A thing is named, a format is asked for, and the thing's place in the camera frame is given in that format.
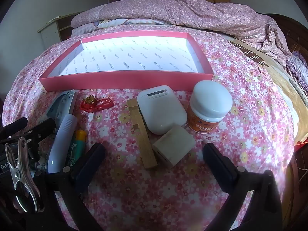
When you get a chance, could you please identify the white earbuds charging case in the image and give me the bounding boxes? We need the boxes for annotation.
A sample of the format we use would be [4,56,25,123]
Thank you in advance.
[137,85,187,135]

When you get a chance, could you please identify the red candy wrapper charm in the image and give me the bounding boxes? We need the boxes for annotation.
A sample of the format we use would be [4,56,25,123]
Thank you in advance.
[80,95,114,113]

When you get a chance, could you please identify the pink quilted duvet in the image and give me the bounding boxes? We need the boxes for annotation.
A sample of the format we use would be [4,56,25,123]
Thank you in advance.
[71,0,292,64]

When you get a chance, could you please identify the white lid orange jar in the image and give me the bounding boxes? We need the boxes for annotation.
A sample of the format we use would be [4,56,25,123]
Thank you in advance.
[187,80,233,133]

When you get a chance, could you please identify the pink floral bed sheet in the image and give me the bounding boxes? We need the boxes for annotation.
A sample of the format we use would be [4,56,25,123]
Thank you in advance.
[3,25,296,230]

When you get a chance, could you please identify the green lighter with characters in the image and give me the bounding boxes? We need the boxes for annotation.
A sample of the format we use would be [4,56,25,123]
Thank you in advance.
[66,130,87,167]

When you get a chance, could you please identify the dark wooden headboard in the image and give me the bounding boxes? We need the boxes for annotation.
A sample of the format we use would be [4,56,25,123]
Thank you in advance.
[265,14,308,62]

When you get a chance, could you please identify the white bedside cabinet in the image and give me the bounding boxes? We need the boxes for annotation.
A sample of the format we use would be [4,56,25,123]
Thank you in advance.
[38,12,80,50]

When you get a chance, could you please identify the lavender plastic holder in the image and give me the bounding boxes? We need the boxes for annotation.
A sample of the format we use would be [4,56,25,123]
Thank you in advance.
[47,114,77,174]

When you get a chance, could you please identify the metal spring clamp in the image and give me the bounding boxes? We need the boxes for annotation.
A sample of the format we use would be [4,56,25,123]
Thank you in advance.
[5,137,40,213]

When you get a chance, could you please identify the cartoon print pillow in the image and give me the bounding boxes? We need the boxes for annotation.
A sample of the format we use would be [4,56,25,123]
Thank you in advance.
[93,18,169,29]

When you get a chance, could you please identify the pink shallow cardboard box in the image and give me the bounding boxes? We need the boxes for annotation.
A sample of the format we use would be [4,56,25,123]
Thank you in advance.
[39,30,213,92]

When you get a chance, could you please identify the wooden phone stand block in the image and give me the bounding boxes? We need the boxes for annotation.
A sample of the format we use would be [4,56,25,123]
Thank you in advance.
[127,99,157,169]

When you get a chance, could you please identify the blue grey oval device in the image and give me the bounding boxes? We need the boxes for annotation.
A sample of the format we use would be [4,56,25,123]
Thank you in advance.
[38,89,77,128]

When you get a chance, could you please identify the white usb wall charger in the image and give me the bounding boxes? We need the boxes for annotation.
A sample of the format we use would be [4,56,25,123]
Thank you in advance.
[152,125,196,168]

